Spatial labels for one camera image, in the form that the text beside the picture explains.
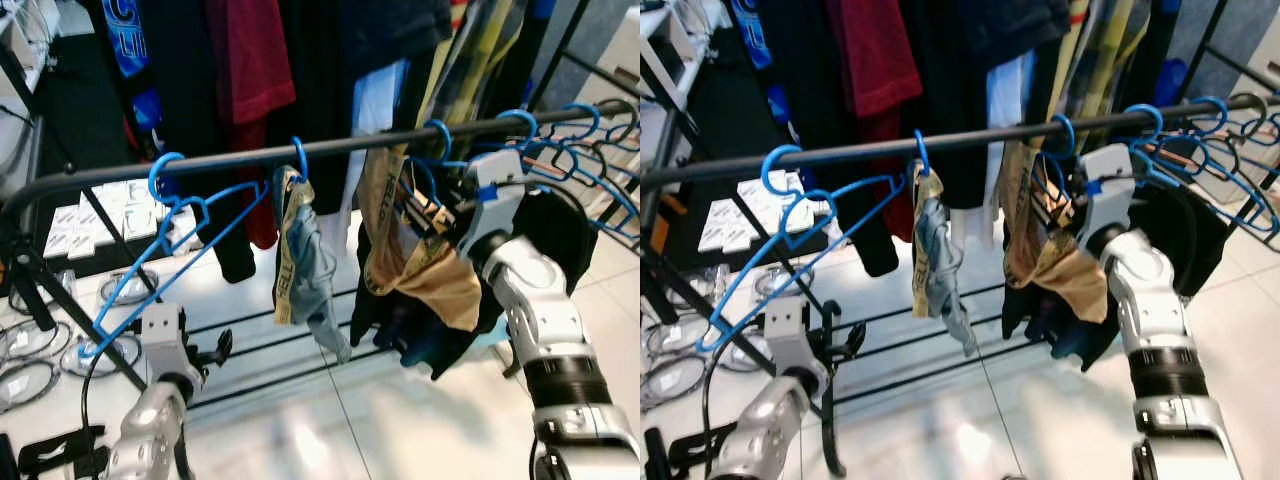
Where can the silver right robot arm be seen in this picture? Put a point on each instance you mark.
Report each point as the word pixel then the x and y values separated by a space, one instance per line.
pixel 545 310
pixel 1150 300

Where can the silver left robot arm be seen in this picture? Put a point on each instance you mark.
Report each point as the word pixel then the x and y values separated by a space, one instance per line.
pixel 760 430
pixel 148 435

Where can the black hanger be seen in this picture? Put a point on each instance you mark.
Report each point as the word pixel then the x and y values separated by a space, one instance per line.
pixel 1266 108
pixel 632 115

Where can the grey underwear beige band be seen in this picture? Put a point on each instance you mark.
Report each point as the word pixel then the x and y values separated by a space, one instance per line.
pixel 942 265
pixel 315 275

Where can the small white packet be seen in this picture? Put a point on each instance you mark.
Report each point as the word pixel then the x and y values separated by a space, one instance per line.
pixel 757 225
pixel 105 225
pixel 715 238
pixel 62 235
pixel 765 188
pixel 125 195

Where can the black garment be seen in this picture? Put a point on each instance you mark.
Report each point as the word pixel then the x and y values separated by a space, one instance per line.
pixel 180 100
pixel 420 345
pixel 950 80
pixel 320 80
pixel 800 100
pixel 1060 340

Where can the tan underwear printed band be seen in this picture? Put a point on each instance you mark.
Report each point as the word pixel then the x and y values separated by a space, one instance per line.
pixel 445 285
pixel 1075 280

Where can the black floor mat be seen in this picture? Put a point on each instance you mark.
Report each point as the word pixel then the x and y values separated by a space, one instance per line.
pixel 720 120
pixel 70 130

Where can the white shirt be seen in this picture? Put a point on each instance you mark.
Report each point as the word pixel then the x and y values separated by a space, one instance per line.
pixel 380 100
pixel 1005 90

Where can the black jersey blue lettering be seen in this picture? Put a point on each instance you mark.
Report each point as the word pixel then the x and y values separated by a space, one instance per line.
pixel 750 30
pixel 128 45

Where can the olive yellow garment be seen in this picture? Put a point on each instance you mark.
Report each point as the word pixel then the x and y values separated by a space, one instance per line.
pixel 1100 50
pixel 480 50

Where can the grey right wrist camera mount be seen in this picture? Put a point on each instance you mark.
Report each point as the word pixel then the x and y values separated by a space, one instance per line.
pixel 1105 190
pixel 497 185

